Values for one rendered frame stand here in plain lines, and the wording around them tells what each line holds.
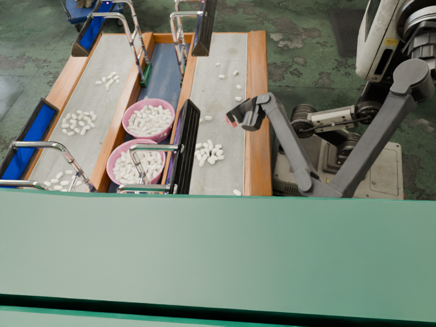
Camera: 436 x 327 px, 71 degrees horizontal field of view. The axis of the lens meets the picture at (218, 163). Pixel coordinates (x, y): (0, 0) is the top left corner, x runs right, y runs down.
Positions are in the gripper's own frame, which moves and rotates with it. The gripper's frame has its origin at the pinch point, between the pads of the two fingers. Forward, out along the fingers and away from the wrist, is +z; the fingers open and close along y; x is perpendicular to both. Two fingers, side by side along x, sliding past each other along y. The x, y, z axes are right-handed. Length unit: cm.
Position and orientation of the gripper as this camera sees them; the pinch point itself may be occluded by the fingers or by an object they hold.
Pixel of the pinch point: (235, 115)
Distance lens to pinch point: 133.3
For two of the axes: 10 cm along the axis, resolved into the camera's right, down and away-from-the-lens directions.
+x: -5.6, -8.1, -1.6
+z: -3.9, 0.9, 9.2
